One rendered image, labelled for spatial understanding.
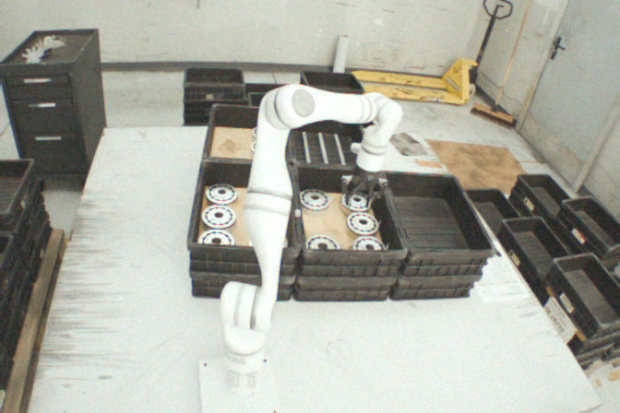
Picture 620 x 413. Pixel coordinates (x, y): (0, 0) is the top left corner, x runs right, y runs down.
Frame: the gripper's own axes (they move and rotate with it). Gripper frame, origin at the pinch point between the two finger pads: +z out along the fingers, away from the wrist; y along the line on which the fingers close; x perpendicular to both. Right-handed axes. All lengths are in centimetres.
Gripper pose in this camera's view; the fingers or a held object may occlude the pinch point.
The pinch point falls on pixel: (358, 202)
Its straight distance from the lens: 130.6
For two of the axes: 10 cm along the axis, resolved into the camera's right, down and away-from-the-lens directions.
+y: 9.9, 0.8, 1.5
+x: -0.7, -5.9, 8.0
